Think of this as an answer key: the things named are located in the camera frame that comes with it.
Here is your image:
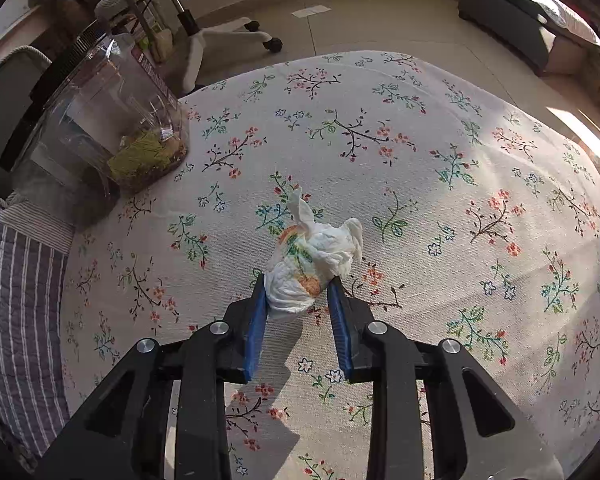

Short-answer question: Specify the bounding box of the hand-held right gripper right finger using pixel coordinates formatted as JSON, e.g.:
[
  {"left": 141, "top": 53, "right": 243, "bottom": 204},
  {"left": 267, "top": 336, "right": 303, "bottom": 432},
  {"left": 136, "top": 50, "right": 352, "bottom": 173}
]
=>
[{"left": 326, "top": 277, "right": 565, "bottom": 480}]

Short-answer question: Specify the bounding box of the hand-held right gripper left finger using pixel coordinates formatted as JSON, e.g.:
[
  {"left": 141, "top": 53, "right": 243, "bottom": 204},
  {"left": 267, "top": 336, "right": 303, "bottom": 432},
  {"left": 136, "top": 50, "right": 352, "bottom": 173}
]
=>
[{"left": 35, "top": 275, "right": 269, "bottom": 480}]

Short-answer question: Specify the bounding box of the white tissue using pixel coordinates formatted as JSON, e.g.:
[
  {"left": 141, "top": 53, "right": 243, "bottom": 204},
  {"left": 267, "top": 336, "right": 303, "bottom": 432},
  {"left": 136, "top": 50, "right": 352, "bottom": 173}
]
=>
[{"left": 262, "top": 187, "right": 365, "bottom": 323}]

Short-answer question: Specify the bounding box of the floral tablecloth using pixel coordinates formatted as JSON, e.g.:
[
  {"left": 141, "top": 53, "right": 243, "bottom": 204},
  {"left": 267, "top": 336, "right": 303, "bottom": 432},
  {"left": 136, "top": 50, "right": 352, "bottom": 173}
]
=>
[{"left": 60, "top": 50, "right": 600, "bottom": 480}]

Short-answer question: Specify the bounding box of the striped quilted cloth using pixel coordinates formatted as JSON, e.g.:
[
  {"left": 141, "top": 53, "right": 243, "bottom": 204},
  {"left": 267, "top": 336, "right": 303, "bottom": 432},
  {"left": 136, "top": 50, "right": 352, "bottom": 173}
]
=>
[{"left": 0, "top": 205, "right": 76, "bottom": 466}]

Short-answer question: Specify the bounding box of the clear jar with black lid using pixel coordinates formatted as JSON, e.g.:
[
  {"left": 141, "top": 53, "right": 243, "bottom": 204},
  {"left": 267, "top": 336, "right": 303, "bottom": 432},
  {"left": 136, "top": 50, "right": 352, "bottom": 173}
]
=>
[{"left": 0, "top": 19, "right": 191, "bottom": 226}]

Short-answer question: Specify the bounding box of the white office chair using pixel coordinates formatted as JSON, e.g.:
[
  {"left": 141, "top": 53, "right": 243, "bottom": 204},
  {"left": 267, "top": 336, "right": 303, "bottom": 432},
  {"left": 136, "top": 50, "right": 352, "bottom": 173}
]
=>
[{"left": 55, "top": 0, "right": 283, "bottom": 93}]

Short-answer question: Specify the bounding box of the grey-green chair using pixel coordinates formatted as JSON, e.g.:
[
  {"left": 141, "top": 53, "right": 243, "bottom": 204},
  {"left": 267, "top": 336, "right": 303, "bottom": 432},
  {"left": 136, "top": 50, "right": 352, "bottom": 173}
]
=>
[{"left": 0, "top": 45, "right": 53, "bottom": 201}]

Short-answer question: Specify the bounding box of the grey storage bench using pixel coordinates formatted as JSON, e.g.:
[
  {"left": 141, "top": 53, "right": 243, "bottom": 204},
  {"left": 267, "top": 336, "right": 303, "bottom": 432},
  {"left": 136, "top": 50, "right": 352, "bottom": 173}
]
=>
[{"left": 457, "top": 0, "right": 600, "bottom": 77}]

